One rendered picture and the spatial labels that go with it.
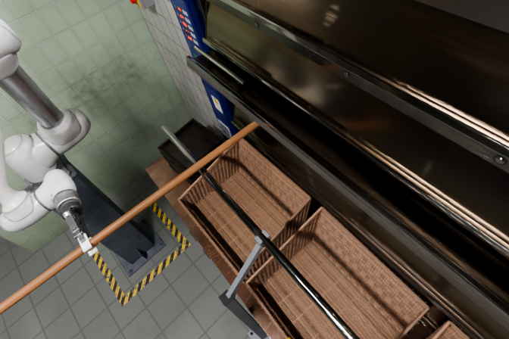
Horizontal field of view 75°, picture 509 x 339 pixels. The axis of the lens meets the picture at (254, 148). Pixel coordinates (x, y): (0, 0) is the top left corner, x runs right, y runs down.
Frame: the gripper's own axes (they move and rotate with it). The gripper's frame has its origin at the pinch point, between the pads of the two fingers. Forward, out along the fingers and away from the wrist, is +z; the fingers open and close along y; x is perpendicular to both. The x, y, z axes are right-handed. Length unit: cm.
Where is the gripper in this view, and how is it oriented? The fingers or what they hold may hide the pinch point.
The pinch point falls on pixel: (87, 244)
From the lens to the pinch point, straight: 136.7
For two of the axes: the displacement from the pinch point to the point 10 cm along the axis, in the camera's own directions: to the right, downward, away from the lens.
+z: 6.2, 5.6, -5.5
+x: -7.7, 5.8, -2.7
